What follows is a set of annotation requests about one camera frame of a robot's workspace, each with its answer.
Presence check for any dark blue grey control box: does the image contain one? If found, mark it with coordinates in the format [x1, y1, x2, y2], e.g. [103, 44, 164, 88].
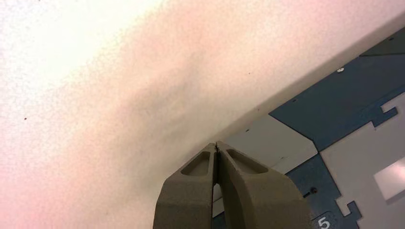
[211, 27, 405, 229]

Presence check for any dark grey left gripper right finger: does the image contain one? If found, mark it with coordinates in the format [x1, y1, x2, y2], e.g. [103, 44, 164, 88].
[216, 141, 313, 229]

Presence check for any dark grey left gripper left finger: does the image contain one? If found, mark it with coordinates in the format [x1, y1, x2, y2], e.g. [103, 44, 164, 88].
[153, 143, 218, 229]

